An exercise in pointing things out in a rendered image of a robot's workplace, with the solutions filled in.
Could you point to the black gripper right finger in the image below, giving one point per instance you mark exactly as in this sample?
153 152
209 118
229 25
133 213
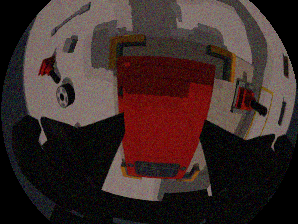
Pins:
227 155

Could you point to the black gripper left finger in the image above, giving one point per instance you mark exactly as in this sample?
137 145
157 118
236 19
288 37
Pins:
93 146

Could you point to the black toy car wheel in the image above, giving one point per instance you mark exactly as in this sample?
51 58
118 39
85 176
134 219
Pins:
65 95

